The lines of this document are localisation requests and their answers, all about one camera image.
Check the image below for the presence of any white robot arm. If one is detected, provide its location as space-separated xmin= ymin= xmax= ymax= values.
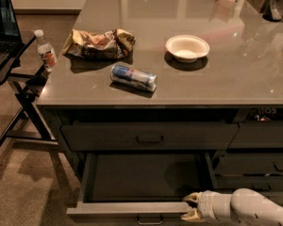
xmin=181 ymin=188 xmax=283 ymax=226

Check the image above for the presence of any black laptop stand table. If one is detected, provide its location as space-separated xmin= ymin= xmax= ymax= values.
xmin=0 ymin=31 xmax=56 ymax=148

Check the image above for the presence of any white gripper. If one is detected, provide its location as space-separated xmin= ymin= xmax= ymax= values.
xmin=180 ymin=190 xmax=232 ymax=222

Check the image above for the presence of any clear plastic water bottle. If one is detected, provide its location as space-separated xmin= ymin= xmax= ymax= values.
xmin=34 ymin=29 xmax=57 ymax=73

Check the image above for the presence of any black laptop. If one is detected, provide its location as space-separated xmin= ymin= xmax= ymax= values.
xmin=0 ymin=0 xmax=24 ymax=70

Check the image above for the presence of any snack bag in drawer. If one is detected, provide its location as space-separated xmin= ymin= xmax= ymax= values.
xmin=248 ymin=107 xmax=283 ymax=121

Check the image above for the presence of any crumpled chip bag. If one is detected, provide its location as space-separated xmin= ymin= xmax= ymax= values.
xmin=62 ymin=28 xmax=136 ymax=60

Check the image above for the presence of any white bowl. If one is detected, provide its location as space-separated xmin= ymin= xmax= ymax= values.
xmin=165 ymin=35 xmax=210 ymax=63

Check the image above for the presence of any dark glass jar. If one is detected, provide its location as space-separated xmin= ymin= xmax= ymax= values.
xmin=262 ymin=0 xmax=283 ymax=23

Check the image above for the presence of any blue silver energy drink can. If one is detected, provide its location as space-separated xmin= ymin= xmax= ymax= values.
xmin=110 ymin=64 xmax=158 ymax=92

